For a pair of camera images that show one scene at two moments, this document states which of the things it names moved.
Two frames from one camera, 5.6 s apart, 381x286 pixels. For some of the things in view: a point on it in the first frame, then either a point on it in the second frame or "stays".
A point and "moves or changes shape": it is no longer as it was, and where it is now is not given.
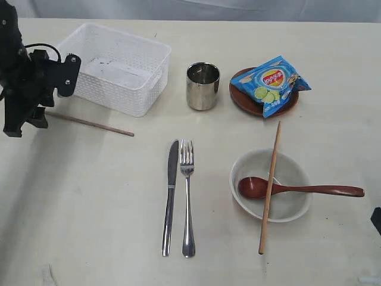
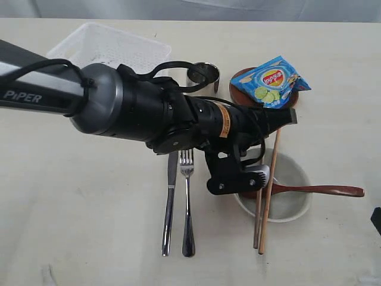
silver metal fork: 187,159 stays
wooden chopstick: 92,124 moves or changes shape
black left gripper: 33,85 → 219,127
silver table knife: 172,171 stays
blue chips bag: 273,83 stays
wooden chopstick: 269,190 stays
